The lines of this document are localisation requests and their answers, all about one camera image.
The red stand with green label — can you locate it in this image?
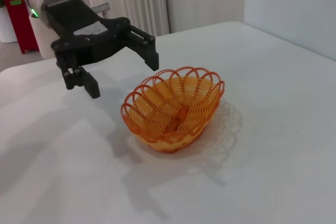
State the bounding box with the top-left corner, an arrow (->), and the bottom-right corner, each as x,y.
2,0 -> 40,55

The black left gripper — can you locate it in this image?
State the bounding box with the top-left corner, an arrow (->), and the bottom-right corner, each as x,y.
43,0 -> 160,100

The white rounded column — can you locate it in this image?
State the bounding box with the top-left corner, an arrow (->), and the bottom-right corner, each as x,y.
30,16 -> 57,61

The left gripper silver connector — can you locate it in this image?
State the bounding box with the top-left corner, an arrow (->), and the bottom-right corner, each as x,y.
91,2 -> 111,18

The orange woven plastic basket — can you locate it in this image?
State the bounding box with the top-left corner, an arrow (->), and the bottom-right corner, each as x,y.
120,65 -> 226,153

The white bucket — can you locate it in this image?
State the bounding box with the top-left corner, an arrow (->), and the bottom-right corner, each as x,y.
0,5 -> 18,43

